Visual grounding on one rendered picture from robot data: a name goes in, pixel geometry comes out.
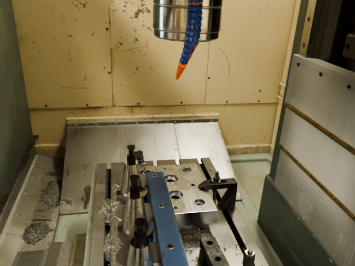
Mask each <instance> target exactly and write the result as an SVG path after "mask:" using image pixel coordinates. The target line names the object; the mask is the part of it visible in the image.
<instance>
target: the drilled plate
mask: <svg viewBox="0 0 355 266"><path fill-rule="evenodd" d="M145 168H146V170H145V171H144V174H146V173H147V172H153V171H156V172H161V171H162V170H163V169H164V170H163V173H164V176H165V180H166V183H167V187H168V190H169V194H170V198H171V201H172V205H173V208H174V211H175V216H176V220H177V223H178V226H187V225H199V224H210V223H216V222H217V216H218V209H217V207H216V205H215V203H214V201H213V199H212V197H211V194H210V192H209V190H202V189H201V190H198V189H199V188H198V185H199V184H200V183H202V182H203V181H204V179H203V177H202V175H201V173H200V171H199V169H198V167H197V164H178V165H160V166H145ZM156 168H157V169H158V170H157V169H156ZM169 168H170V169H169ZM182 168H183V169H182ZM190 168H191V169H190ZM149 169H150V170H149ZM152 169H153V170H152ZM151 170H152V171H151ZM184 172H186V173H184ZM166 174H167V175H166ZM179 178H180V179H179ZM177 179H179V180H178V181H176V180H177ZM186 180H188V181H186ZM189 180H190V181H189ZM175 181H176V182H175ZM170 182H171V183H170ZM172 182H173V183H172ZM180 198H181V199H180ZM196 198H198V199H196ZM174 199H175V200H174ZM177 199H178V200H177ZM194 202H195V203H196V204H193V203H194ZM175 204H176V205H175ZM197 204H198V205H197ZM174 205H175V206H174ZM177 205H178V206H177ZM200 205H201V206H200Z"/></svg>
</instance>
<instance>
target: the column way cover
mask: <svg viewBox="0 0 355 266"><path fill-rule="evenodd" d="M284 104H285V106H286V110H285V116H284V122H283V127H282V133H281V138H280V142H279V147H280V148H281V150H280V154H279V160H278V165H277V171H276V176H275V181H274V185H275V186H276V187H277V189H278V190H279V191H280V192H281V194H282V195H283V196H284V197H285V199H286V200H287V201H288V202H289V204H290V205H291V206H292V208H293V209H294V210H295V211H296V213H297V214H298V215H299V216H300V218H301V219H302V220H303V221H304V223H305V224H306V225H307V226H308V227H309V229H310V230H311V231H312V232H313V234H314V235H315V236H316V237H317V238H318V240H319V241H320V242H321V243H322V245H323V246H324V247H325V248H326V250H327V251H328V252H329V254H330V255H331V256H332V257H333V258H334V260H335V261H336V263H337V264H338V265H339V266H355V72H352V71H349V70H347V69H344V68H341V67H339V66H336V65H334V64H331V63H328V62H325V61H322V60H320V59H317V58H312V57H308V58H305V57H303V56H300V55H299V54H293V59H292V65H291V71H290V75H289V81H288V86H287V91H286V97H285V102H284Z"/></svg>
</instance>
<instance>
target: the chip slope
mask: <svg viewBox="0 0 355 266"><path fill-rule="evenodd" d="M67 125H68V130H67V141H66V152H65V158H64V169H63V180H62V191H61V200H68V199H72V204H71V205H70V207H67V204H66V205H65V204H63V202H62V204H60V215H74V214H86V213H89V203H90V192H91V182H92V171H93V170H97V164H101V163H107V169H111V163H120V162H125V161H126V160H127V155H129V153H128V149H127V146H128V145H135V149H134V152H135V151H138V150H141V151H143V156H144V161H150V160H152V161H153V163H154V166H157V160H169V159H175V161H176V164H177V165H178V164H180V163H179V159H189V158H197V160H198V162H199V164H201V163H202V162H201V158H208V157H209V158H210V160H211V161H212V163H213V165H214V167H215V169H216V171H218V172H219V176H220V178H221V179H224V178H235V175H234V172H233V169H232V165H231V162H230V159H229V156H228V152H227V149H226V146H225V142H224V140H223V137H222V133H221V130H220V127H219V124H218V118H186V119H153V120H120V121H87V122H67ZM235 180H236V178H235Z"/></svg>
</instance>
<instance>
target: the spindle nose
mask: <svg viewBox="0 0 355 266"><path fill-rule="evenodd" d="M153 3H154V5H153V28H154V35H155V37H157V38H159V39H163V40H169V41H179V42H185V37H186V34H185V33H186V31H187V29H186V26H187V24H188V23H187V19H188V11H189V10H188V5H189V2H188V0H153ZM202 5H203V8H202V9H201V10H202V15H201V16H202V21H201V24H202V26H201V27H200V28H201V33H200V38H199V39H198V40H199V42H209V41H215V40H217V39H218V38H219V33H220V31H221V19H222V5H223V0H203V4H202Z"/></svg>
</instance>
